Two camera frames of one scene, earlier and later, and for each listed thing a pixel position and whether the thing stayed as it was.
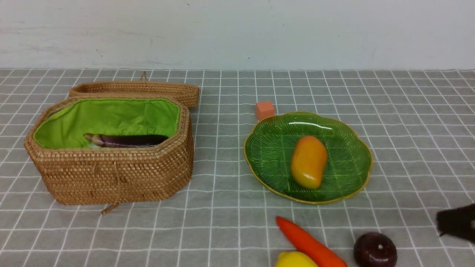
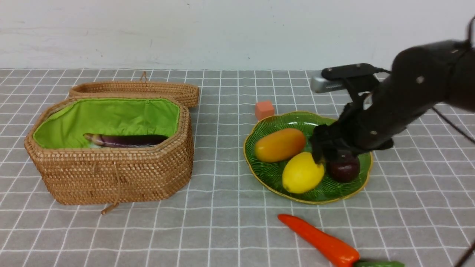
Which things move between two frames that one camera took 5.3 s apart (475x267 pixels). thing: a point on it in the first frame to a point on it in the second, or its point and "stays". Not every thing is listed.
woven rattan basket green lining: [65, 125] stays
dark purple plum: [375, 249] to [344, 171]
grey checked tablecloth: [419, 124] stays
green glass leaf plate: [268, 155] stays
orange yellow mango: [309, 158] to [279, 144]
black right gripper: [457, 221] to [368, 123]
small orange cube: [264, 109] stays
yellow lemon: [289, 259] to [301, 174]
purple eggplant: [125, 140] stays
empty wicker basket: [188, 93] stays
